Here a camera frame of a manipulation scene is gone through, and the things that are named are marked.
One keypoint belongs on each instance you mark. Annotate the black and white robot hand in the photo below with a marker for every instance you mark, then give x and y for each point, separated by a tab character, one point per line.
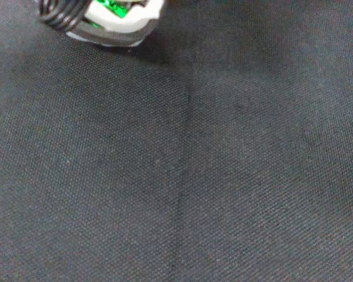
111	23

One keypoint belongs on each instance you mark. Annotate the black bench cloth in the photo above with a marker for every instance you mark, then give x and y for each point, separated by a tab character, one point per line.
176	164

